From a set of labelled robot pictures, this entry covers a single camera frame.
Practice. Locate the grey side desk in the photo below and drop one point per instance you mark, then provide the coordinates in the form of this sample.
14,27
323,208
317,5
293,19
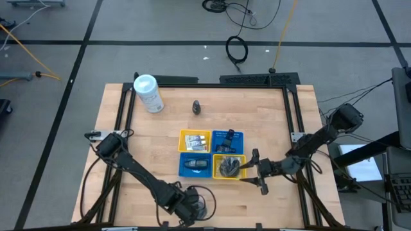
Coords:
401,112

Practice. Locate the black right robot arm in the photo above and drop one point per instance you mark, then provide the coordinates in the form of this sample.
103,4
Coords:
321,136

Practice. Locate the blue slotted plastic basket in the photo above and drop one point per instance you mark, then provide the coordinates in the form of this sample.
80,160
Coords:
239,141
183,173

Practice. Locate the black caster wheel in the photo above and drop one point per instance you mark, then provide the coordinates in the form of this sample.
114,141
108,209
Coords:
4,107

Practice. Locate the white flat panel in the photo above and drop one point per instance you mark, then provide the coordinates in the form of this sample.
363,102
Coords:
363,167

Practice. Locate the small white toothpaste tube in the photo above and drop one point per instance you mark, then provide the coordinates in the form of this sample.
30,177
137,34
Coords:
196,147
196,139

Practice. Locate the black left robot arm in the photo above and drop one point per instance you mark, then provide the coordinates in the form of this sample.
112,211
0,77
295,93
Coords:
141,174

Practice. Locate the black aluminium table frame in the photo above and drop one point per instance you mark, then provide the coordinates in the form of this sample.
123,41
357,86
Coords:
208,86

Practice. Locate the white wipes canister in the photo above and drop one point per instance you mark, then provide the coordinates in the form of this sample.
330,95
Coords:
147,93

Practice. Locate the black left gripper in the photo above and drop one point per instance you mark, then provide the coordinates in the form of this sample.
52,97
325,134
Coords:
187,205

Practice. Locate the dark blue toiletry tube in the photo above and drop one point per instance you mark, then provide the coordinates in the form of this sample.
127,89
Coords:
229,138
224,149

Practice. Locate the black stand leg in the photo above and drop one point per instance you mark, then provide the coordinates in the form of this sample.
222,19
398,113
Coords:
369,150

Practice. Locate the yellow slotted plastic basket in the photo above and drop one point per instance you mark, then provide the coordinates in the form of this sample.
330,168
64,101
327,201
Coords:
216,167
182,141

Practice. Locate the black table clamp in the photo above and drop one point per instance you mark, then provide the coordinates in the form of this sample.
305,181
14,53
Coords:
258,227
165,226

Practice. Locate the grey floor base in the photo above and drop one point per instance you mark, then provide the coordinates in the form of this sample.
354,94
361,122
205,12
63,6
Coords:
35,3
16,76

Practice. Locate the black flat bar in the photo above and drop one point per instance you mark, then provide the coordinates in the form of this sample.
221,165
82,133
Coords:
176,79

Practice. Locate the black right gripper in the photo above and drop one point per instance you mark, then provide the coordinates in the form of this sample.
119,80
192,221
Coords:
266,168

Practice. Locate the black perforated box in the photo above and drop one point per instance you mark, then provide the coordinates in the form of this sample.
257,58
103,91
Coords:
257,78

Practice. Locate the black keyboard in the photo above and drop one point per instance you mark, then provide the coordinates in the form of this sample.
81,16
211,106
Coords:
401,192

